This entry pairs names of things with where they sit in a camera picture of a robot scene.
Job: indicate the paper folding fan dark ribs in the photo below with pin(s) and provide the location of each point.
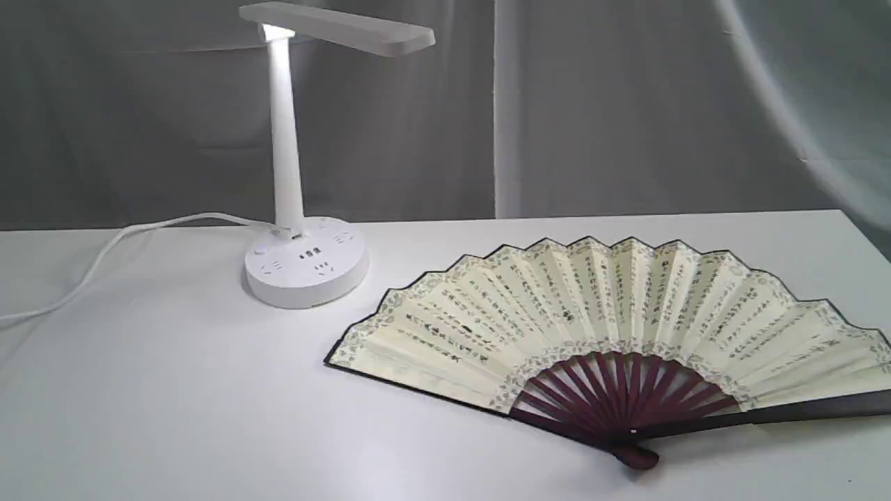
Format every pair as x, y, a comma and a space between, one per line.
612, 346

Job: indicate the white desk lamp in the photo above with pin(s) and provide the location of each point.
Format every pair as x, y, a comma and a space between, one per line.
304, 261

